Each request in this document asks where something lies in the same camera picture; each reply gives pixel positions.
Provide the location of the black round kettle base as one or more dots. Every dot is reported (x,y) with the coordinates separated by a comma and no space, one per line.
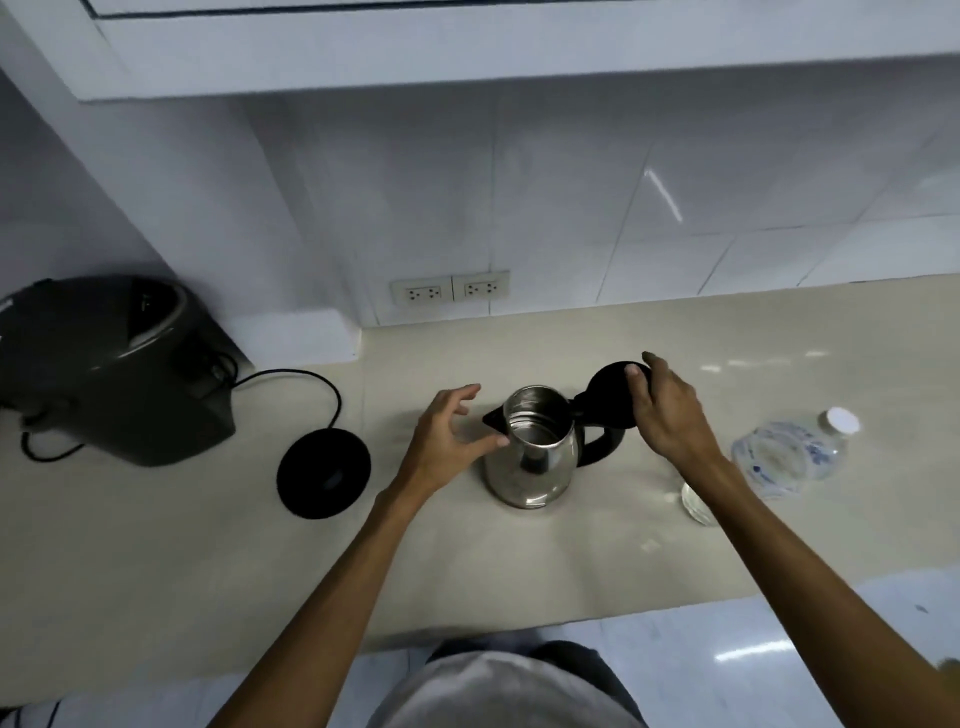
(324,474)

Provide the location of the white wall power outlet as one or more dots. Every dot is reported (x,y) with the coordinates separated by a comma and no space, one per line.
(481,286)
(421,292)

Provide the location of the person's right hand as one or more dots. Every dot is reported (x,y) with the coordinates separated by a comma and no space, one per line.
(671,420)

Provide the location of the person's left forearm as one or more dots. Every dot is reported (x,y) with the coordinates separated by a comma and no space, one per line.
(330,592)

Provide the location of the person's grey shirt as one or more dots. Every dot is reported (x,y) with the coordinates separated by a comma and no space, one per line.
(502,694)

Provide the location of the person's left hand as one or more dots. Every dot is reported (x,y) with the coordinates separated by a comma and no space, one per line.
(431,446)

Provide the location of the person's right forearm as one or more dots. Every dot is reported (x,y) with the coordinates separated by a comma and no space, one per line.
(810,577)

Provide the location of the black electric rice cooker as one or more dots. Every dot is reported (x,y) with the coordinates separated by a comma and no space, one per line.
(112,367)

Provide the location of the person's right thumb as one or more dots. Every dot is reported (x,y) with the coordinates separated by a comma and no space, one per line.
(638,384)

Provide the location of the stainless steel electric kettle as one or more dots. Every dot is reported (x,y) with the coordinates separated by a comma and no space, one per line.
(536,457)

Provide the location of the white wall cabinet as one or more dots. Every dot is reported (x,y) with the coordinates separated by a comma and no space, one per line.
(480,45)

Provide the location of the clear plastic water bottle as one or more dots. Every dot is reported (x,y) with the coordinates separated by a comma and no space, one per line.
(787,454)

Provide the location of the person's left thumb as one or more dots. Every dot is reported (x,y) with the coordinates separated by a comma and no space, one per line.
(484,445)

